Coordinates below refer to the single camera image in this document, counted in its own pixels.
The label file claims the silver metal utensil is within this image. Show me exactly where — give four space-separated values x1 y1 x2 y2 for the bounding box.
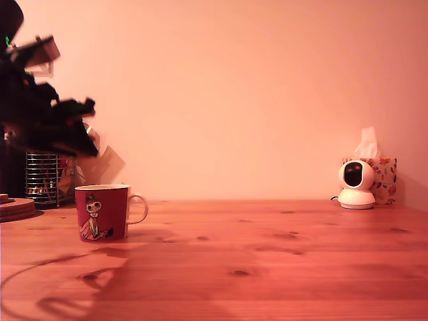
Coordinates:
85 122 102 148

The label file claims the black ribbed appliance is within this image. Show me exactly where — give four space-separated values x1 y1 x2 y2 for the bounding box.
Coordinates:
0 143 27 199

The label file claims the red cartoon print mug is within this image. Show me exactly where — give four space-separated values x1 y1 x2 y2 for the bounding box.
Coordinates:
74 183 149 243

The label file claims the round cork trivet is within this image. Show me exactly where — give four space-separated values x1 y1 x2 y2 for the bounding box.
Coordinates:
0 197 36 214
0 209 37 224

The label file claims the white tissue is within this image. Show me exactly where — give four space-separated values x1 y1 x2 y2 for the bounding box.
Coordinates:
353 126 381 158

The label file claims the floral tissue box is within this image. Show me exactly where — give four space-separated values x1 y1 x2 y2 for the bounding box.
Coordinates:
342 156 398 205

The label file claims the wire kitchen tool rack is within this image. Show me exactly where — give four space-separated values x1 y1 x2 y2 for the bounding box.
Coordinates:
25 152 80 211

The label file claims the small white round camera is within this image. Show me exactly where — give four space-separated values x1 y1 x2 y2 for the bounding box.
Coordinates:
336 159 377 211

